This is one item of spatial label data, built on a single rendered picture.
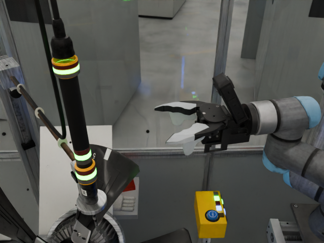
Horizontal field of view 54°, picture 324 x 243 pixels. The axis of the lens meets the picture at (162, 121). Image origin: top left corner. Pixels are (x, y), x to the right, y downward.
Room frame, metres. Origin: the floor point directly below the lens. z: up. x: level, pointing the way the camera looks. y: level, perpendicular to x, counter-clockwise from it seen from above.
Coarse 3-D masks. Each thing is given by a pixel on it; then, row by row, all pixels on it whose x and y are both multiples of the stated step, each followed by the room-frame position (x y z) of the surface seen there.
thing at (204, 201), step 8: (200, 192) 0.87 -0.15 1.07; (208, 192) 0.87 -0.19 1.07; (200, 200) 0.83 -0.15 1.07; (208, 200) 0.83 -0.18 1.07; (200, 208) 0.79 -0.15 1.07; (208, 208) 0.79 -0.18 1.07; (200, 216) 0.75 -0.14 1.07; (224, 216) 0.75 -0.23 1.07; (200, 224) 0.72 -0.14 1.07; (208, 224) 0.72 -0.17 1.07; (216, 224) 0.72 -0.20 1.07; (224, 224) 0.72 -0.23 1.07; (200, 232) 0.72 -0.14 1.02; (208, 232) 0.72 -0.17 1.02; (216, 232) 0.72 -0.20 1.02; (224, 232) 0.72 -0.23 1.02
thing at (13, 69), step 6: (0, 60) 1.02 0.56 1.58; (6, 60) 1.02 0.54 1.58; (12, 60) 1.02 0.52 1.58; (0, 66) 0.97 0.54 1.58; (6, 66) 0.97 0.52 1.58; (12, 66) 0.97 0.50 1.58; (18, 66) 0.98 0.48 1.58; (0, 72) 0.94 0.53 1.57; (6, 72) 0.95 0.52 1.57; (12, 72) 0.96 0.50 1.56; (18, 72) 0.97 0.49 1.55; (0, 78) 0.94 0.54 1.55; (6, 78) 0.95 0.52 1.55; (18, 78) 0.97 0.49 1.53; (6, 84) 0.94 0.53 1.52; (12, 84) 0.95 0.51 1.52
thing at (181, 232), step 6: (168, 234) 0.58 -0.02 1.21; (174, 234) 0.58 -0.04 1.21; (180, 234) 0.58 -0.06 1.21; (186, 234) 0.58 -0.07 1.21; (150, 240) 0.57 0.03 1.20; (156, 240) 0.57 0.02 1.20; (162, 240) 0.57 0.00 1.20; (168, 240) 0.56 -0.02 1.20; (174, 240) 0.56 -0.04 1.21; (180, 240) 0.56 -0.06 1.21; (186, 240) 0.56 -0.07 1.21
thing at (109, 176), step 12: (96, 156) 0.70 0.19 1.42; (120, 156) 0.67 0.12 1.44; (96, 168) 0.67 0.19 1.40; (108, 168) 0.65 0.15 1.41; (120, 168) 0.64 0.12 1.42; (132, 168) 0.63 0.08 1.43; (96, 180) 0.64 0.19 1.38; (108, 180) 0.62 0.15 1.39; (120, 180) 0.61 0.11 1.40; (108, 192) 0.60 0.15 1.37; (120, 192) 0.59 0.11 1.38; (108, 204) 0.57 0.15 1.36; (84, 216) 0.58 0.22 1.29
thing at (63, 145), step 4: (12, 76) 0.95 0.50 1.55; (12, 80) 0.93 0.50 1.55; (16, 84) 0.90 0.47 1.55; (20, 92) 0.86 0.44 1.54; (24, 96) 0.83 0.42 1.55; (28, 100) 0.80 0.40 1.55; (40, 116) 0.72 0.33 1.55; (44, 124) 0.69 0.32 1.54; (48, 128) 0.66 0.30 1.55; (52, 132) 0.65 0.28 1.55; (56, 136) 0.63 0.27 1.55; (56, 140) 0.62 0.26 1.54; (64, 144) 0.59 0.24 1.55; (64, 148) 0.58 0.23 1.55; (68, 148) 0.58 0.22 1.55; (68, 152) 0.57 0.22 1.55; (72, 152) 0.57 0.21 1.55; (68, 156) 0.56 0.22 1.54; (72, 156) 0.55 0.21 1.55; (72, 160) 0.54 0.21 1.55
